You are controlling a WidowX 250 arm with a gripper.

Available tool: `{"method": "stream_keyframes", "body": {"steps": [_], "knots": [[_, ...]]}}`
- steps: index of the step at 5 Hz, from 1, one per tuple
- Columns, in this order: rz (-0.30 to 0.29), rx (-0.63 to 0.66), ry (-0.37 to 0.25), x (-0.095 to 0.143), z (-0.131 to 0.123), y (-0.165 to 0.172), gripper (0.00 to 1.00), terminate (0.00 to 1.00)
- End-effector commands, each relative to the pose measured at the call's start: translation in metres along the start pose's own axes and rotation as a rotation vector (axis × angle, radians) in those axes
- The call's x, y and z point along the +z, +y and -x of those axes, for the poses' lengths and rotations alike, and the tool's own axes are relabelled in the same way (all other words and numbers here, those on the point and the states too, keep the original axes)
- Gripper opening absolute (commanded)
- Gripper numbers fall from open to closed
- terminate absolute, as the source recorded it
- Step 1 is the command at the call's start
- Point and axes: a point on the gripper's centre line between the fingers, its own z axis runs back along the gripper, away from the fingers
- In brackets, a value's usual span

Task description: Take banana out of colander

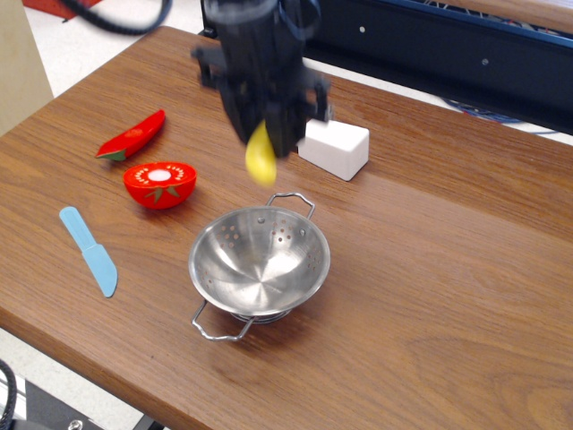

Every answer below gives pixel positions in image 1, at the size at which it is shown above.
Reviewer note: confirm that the light blue toy knife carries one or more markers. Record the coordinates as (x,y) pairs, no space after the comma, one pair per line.
(94,254)

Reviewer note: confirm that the beige cabinet panel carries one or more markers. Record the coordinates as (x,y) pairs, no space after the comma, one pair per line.
(24,84)

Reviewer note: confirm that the steel colander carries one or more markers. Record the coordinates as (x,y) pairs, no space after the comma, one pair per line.
(258,263)

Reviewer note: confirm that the black base with screw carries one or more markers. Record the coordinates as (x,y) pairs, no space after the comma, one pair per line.
(44,411)

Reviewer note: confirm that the red toy chili pepper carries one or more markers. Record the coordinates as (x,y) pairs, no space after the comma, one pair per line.
(124,145)

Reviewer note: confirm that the white salt shaker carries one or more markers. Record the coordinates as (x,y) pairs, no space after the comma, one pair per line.
(338,148)

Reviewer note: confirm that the black metal frame rail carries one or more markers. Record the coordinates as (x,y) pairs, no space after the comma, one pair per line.
(471,57)

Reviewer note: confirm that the yellow toy banana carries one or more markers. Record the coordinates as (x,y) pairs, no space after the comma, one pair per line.
(260,158)

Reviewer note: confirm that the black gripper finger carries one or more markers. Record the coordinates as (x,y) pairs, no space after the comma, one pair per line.
(285,124)
(244,110)

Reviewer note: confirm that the red box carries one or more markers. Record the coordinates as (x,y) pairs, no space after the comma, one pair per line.
(52,7)

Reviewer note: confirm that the red toy tomato half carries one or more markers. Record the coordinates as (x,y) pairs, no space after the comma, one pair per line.
(160,185)

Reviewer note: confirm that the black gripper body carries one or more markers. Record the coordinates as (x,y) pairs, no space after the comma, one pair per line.
(261,47)

